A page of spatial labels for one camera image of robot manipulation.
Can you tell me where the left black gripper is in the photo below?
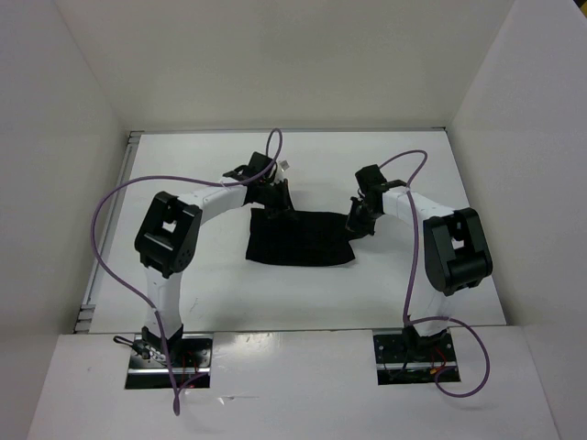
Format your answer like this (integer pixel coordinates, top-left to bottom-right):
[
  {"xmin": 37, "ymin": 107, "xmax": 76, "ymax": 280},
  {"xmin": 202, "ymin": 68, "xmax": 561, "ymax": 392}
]
[{"xmin": 257, "ymin": 179, "xmax": 299, "ymax": 223}]

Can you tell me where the black skirt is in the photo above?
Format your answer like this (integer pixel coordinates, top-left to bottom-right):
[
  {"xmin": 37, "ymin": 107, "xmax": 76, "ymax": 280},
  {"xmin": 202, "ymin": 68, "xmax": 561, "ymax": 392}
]
[{"xmin": 245, "ymin": 208, "xmax": 355, "ymax": 267}]

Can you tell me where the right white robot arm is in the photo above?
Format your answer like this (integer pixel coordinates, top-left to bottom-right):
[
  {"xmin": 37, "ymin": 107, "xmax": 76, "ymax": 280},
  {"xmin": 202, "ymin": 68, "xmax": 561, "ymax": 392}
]
[{"xmin": 346, "ymin": 165, "xmax": 493, "ymax": 360}]

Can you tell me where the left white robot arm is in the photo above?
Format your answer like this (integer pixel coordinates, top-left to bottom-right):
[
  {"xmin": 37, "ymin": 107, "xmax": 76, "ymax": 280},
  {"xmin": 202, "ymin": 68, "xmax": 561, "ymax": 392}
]
[{"xmin": 135, "ymin": 152, "xmax": 294, "ymax": 367}]

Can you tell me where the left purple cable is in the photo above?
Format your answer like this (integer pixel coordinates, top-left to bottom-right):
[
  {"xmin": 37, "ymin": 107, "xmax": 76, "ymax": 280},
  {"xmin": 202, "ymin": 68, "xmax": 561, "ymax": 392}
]
[{"xmin": 90, "ymin": 126, "xmax": 283, "ymax": 417}]

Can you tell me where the purple cable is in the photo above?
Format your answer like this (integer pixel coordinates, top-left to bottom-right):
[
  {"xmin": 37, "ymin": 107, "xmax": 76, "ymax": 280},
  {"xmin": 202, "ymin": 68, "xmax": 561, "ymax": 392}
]
[
  {"xmin": 380, "ymin": 148, "xmax": 492, "ymax": 396},
  {"xmin": 90, "ymin": 126, "xmax": 283, "ymax": 417}
]

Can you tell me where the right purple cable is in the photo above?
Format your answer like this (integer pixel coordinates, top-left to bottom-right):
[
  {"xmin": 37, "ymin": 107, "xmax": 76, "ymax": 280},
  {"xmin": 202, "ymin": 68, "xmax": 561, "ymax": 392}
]
[{"xmin": 380, "ymin": 148, "xmax": 492, "ymax": 396}]

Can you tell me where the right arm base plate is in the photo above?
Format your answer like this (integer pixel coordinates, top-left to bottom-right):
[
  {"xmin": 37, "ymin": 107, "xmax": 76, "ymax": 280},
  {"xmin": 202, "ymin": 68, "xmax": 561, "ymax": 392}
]
[{"xmin": 372, "ymin": 329, "xmax": 460, "ymax": 386}]

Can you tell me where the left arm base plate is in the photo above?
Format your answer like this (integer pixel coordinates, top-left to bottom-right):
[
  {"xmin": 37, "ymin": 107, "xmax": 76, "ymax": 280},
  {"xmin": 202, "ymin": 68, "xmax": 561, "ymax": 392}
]
[{"xmin": 114, "ymin": 334, "xmax": 213, "ymax": 390}]

